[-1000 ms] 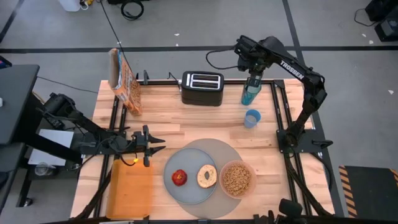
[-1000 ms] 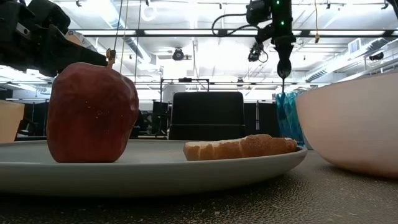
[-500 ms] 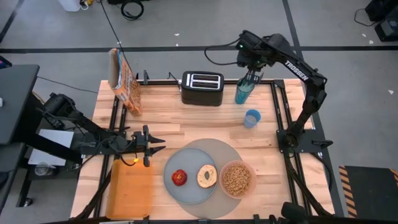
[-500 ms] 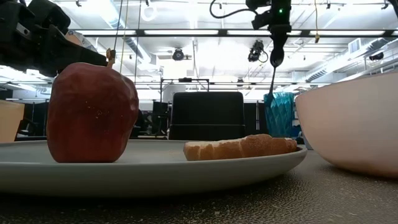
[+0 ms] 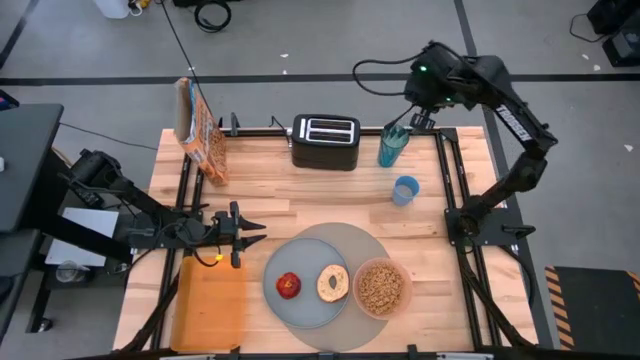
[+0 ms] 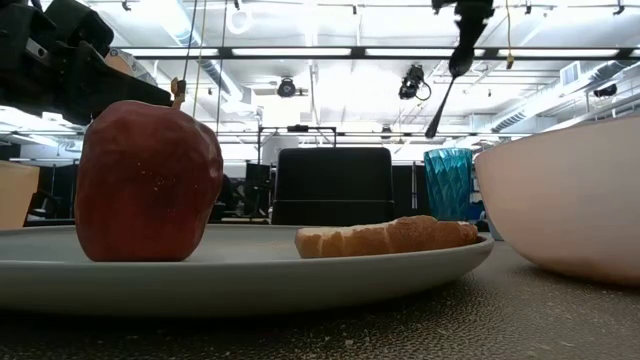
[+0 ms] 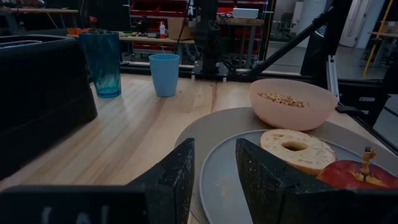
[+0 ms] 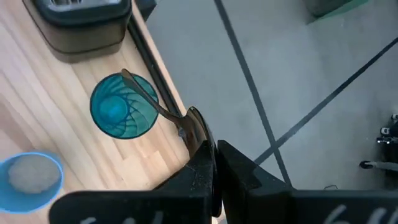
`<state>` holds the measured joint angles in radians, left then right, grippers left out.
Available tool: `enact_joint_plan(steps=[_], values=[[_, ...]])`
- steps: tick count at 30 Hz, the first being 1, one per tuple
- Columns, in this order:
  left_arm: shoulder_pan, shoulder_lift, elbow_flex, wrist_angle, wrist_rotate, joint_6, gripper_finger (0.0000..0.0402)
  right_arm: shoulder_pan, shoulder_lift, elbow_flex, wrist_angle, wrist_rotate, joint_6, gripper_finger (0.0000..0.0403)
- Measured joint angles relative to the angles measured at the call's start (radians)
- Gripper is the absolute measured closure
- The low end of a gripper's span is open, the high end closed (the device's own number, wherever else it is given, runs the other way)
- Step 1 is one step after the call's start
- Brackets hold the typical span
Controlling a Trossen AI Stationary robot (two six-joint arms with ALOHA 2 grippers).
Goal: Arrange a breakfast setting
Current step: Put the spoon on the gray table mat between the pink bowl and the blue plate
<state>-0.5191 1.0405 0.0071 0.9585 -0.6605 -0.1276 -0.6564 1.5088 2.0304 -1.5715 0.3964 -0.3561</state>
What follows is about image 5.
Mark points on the teal bottle with black cap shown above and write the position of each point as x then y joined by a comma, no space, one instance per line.
392,150

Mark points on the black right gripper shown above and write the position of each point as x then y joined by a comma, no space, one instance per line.
440,80

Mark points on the bagel half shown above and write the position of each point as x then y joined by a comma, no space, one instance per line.
340,295

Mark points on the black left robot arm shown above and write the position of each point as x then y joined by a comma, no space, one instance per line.
145,202

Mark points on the grey round plate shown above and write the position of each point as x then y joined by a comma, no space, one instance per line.
300,255

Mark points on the cereal rings heap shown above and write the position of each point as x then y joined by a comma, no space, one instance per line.
380,290

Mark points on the black aluminium table frame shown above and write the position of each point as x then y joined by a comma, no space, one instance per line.
260,132

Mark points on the white floor container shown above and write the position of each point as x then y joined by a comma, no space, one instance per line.
112,7

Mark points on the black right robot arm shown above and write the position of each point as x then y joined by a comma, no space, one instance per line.
520,127

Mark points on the clear plastic cup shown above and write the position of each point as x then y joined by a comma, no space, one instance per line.
72,272

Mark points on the black frame clamp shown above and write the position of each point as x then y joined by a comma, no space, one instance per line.
235,125

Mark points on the orange Cheerios cereal box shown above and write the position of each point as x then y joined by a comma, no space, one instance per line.
205,145

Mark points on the grey round placemat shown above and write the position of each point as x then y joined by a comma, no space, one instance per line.
345,235

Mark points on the white flat board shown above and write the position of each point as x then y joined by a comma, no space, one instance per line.
85,235

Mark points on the black yellow striped floor mat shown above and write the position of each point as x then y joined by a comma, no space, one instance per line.
595,310

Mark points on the pink translucent bowl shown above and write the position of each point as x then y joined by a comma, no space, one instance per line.
407,300

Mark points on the black equipment case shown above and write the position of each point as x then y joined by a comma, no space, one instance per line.
625,50
617,15

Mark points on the black power adapter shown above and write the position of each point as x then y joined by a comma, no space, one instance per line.
90,200

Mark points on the black two-slot toaster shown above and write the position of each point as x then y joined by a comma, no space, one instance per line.
325,157

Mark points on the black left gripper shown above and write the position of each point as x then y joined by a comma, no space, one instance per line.
222,227

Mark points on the red apple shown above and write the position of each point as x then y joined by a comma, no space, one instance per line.
288,286

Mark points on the black desk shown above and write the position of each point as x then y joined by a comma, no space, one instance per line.
25,165

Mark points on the blue cup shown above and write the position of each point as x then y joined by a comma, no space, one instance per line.
404,192

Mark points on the orange cutting board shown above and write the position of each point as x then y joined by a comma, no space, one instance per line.
210,300

